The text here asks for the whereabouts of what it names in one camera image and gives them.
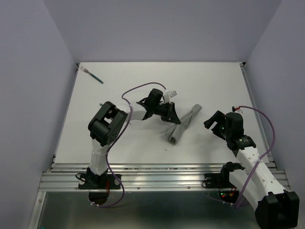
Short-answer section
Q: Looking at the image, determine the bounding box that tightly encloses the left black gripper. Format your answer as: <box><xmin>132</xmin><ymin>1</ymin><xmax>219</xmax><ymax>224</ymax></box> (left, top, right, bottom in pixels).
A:
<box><xmin>153</xmin><ymin>102</ymin><xmax>181</xmax><ymax>124</ymax></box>

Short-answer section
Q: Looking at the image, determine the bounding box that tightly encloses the grey cloth napkin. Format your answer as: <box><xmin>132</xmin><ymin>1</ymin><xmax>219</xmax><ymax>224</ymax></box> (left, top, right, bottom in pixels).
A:
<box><xmin>164</xmin><ymin>104</ymin><xmax>202</xmax><ymax>145</ymax></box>

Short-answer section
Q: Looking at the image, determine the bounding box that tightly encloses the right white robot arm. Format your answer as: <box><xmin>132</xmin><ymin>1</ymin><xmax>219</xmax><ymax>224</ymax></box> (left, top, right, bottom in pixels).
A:
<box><xmin>202</xmin><ymin>111</ymin><xmax>300</xmax><ymax>229</ymax></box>

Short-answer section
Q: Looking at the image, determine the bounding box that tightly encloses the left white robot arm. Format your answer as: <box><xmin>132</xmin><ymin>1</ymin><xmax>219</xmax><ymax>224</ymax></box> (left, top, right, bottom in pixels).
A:
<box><xmin>81</xmin><ymin>88</ymin><xmax>181</xmax><ymax>188</ymax></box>

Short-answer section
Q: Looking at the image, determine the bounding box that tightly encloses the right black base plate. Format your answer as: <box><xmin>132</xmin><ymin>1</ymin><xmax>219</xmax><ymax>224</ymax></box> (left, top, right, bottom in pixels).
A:
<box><xmin>202</xmin><ymin>173</ymin><xmax>235</xmax><ymax>189</ymax></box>

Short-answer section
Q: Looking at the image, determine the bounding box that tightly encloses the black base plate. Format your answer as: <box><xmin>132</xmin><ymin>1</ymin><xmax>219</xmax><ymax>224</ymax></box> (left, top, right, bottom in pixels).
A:
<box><xmin>202</xmin><ymin>173</ymin><xmax>235</xmax><ymax>189</ymax></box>
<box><xmin>75</xmin><ymin>173</ymin><xmax>121</xmax><ymax>190</ymax></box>

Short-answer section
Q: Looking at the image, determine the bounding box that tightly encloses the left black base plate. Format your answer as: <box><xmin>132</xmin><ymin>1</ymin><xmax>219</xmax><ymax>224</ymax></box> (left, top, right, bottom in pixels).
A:
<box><xmin>75</xmin><ymin>173</ymin><xmax>121</xmax><ymax>190</ymax></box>

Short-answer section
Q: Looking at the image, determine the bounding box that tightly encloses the aluminium rail frame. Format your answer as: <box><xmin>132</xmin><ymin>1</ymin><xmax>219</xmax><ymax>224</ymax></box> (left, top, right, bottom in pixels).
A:
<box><xmin>28</xmin><ymin>62</ymin><xmax>296</xmax><ymax>229</ymax></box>

